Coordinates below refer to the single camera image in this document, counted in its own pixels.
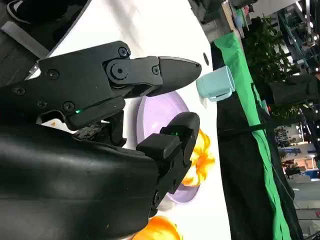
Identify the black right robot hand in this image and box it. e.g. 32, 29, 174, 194
0, 40, 202, 240

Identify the lilac plate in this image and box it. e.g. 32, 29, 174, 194
136, 90, 202, 206

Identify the black white-striped shoe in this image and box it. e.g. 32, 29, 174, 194
6, 0, 93, 25

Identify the pale green mug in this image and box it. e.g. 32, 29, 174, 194
195, 65, 236, 104

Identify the black cloth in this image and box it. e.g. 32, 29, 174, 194
211, 42, 305, 240

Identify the green cloth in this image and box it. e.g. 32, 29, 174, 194
212, 31, 293, 240

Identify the green leafy plant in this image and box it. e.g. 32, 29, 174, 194
243, 14, 302, 120

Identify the blue white workshop desk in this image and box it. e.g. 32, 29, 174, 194
278, 146, 320, 180

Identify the teal metal frame machine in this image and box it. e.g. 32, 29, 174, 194
277, 0, 320, 73

